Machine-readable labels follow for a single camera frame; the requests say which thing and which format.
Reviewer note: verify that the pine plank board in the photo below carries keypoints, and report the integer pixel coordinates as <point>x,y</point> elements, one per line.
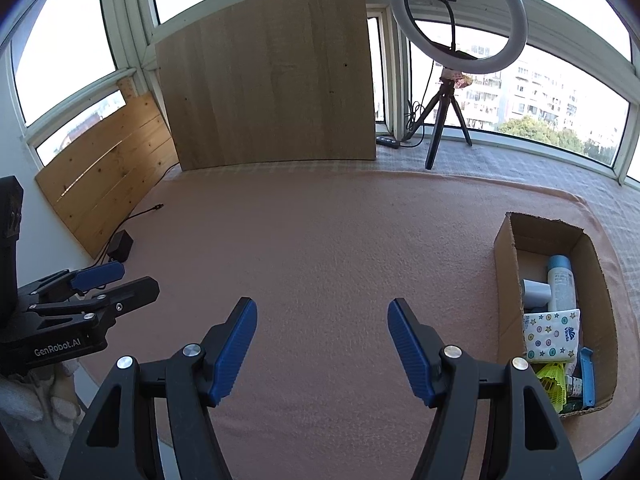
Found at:
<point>110,170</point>

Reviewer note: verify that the white window frame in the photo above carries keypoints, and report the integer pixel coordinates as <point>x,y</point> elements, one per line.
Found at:
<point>130,10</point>

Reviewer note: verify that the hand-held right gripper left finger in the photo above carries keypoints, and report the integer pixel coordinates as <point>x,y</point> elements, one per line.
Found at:
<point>235,355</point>

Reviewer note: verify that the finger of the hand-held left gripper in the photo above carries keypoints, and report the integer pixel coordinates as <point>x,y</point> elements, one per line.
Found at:
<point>130,297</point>
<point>100,274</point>

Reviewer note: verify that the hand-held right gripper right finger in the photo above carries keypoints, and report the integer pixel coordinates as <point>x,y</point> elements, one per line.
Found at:
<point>410,355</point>

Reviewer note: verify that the black inline remote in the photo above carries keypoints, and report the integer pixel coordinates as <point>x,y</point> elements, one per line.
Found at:
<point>387,141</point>

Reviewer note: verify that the yellow plastic shuttlecock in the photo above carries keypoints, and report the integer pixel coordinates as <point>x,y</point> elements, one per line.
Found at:
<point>552,380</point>

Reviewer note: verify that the pink bottle with grey cap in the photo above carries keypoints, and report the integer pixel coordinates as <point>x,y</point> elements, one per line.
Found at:
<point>537,290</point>

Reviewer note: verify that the person's left hand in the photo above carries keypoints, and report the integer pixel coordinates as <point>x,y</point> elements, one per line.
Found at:
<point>60,395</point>

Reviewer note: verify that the black tripod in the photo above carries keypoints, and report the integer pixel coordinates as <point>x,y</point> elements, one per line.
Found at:
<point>435,135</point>

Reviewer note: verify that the white tube with blue cap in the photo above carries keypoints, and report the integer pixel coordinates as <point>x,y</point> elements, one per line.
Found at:
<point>560,285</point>

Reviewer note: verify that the cardboard box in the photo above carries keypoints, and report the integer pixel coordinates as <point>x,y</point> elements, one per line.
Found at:
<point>507,280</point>

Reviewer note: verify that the blue phone stand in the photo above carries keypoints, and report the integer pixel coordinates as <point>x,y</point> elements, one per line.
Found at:
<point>587,375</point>

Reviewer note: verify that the large wooden board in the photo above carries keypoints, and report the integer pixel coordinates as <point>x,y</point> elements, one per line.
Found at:
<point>270,75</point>

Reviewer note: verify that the black power adapter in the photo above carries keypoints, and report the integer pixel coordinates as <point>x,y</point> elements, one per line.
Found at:
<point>120,246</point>

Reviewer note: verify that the star print tissue pack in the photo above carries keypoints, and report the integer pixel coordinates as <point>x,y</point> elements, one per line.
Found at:
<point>550,335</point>

